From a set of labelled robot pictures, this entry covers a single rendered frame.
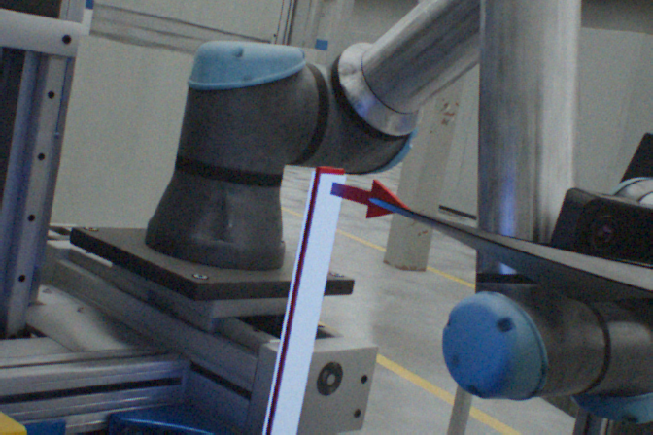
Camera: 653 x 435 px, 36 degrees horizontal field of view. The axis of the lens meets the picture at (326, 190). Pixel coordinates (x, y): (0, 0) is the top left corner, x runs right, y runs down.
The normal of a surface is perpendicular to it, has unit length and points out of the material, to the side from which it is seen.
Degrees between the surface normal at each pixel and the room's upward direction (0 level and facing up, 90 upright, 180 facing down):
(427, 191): 90
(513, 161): 84
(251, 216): 72
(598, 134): 90
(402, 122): 97
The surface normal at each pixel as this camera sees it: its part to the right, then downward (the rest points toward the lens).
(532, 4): -0.09, -0.10
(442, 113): 0.58, 0.23
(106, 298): -0.69, -0.05
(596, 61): -0.82, -0.09
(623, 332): 0.59, -0.37
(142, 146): 0.75, 0.22
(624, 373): 0.52, 0.44
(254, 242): 0.59, -0.11
